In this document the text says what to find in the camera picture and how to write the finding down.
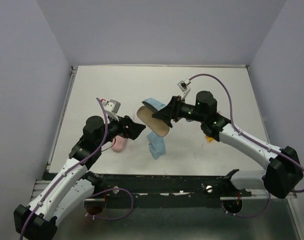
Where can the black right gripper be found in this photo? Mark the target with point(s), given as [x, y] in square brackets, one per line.
[172, 111]

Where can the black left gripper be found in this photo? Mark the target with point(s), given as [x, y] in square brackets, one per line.
[135, 128]

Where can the light blue cleaning cloth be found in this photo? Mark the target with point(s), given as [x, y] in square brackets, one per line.
[157, 146]

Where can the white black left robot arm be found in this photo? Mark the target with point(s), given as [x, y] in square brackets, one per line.
[39, 220]

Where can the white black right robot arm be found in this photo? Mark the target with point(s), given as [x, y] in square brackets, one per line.
[281, 167]

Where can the orange sunglasses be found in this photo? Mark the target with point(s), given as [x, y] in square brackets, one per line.
[209, 139]

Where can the pink glasses case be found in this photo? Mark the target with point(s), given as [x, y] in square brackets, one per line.
[119, 144]

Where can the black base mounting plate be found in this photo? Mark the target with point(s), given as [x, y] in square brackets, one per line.
[157, 183]

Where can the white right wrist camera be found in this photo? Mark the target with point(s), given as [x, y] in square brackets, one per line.
[184, 87]

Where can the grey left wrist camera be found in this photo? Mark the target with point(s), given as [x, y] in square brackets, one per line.
[111, 108]

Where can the aluminium extrusion rail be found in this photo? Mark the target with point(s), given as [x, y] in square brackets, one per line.
[50, 190]

